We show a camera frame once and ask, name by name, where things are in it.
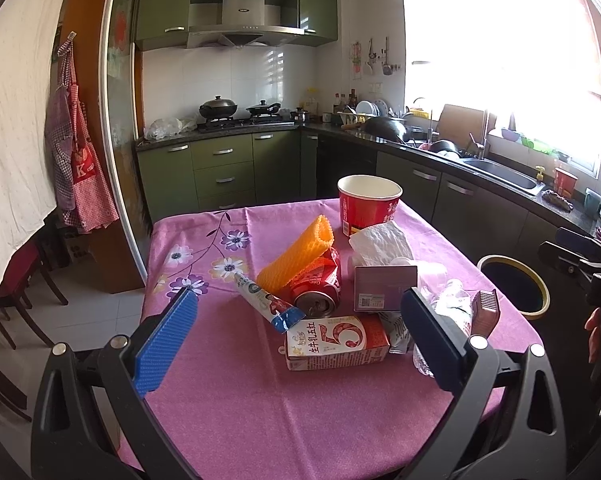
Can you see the steel range hood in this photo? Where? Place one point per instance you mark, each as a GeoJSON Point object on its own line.
{"type": "Point", "coordinates": [242, 23]}

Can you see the dark wooden chair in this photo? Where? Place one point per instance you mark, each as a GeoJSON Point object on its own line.
{"type": "Point", "coordinates": [22, 267]}

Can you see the white toothpaste tube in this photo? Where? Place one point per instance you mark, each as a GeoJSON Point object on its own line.
{"type": "Point", "coordinates": [278, 312]}

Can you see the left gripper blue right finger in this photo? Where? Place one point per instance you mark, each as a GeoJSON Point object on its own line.
{"type": "Point", "coordinates": [439, 340]}

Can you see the red white milk carton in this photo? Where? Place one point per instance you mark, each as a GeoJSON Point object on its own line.
{"type": "Point", "coordinates": [328, 343]}

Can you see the wooden cutting board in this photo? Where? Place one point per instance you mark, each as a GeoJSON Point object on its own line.
{"type": "Point", "coordinates": [454, 124]}

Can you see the clear plastic water bottle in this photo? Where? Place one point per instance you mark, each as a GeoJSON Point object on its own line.
{"type": "Point", "coordinates": [452, 301]}

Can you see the crushed red cola can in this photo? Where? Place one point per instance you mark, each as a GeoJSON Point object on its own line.
{"type": "Point", "coordinates": [316, 290]}

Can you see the green lower cabinets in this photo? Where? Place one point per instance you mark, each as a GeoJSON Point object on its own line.
{"type": "Point", "coordinates": [226, 169]}

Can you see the black wok on stove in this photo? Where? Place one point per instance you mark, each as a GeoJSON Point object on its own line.
{"type": "Point", "coordinates": [218, 108]}

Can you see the white paper tissue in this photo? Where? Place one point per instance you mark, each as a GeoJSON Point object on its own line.
{"type": "Point", "coordinates": [381, 245]}

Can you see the pink floral tablecloth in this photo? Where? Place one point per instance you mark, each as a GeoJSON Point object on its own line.
{"type": "Point", "coordinates": [229, 402]}

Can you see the steel faucet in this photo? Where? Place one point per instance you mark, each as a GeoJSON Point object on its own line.
{"type": "Point", "coordinates": [482, 125]}

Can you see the mauve small box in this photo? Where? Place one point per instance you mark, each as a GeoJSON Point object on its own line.
{"type": "Point", "coordinates": [380, 288]}

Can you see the red paper cup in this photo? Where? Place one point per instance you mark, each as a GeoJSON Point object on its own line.
{"type": "Point", "coordinates": [366, 201]}

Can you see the white hanging cloth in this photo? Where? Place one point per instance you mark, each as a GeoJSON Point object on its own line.
{"type": "Point", "coordinates": [27, 31]}

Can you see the silver snack wrapper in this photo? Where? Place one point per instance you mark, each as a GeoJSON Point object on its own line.
{"type": "Point", "coordinates": [396, 332]}

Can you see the red checked apron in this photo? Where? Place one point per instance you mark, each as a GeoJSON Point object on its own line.
{"type": "Point", "coordinates": [81, 191]}

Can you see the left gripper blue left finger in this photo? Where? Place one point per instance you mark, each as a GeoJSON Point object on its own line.
{"type": "Point", "coordinates": [167, 333]}

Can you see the pink small carton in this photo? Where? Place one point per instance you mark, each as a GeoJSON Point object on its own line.
{"type": "Point", "coordinates": [485, 312]}

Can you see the yellow rimmed trash bin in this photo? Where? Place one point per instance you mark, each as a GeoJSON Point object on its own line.
{"type": "Point", "coordinates": [523, 287]}

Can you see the red cup on counter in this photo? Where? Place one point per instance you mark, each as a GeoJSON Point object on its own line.
{"type": "Point", "coordinates": [565, 183]}

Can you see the large black wok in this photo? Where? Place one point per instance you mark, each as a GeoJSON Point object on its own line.
{"type": "Point", "coordinates": [386, 128]}

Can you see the steel sink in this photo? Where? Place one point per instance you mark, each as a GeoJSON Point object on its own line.
{"type": "Point", "coordinates": [505, 174]}

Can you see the black lidded pan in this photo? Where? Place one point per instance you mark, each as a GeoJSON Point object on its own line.
{"type": "Point", "coordinates": [264, 109]}

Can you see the orange foam net sleeve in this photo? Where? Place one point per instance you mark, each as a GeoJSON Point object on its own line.
{"type": "Point", "coordinates": [311, 245]}

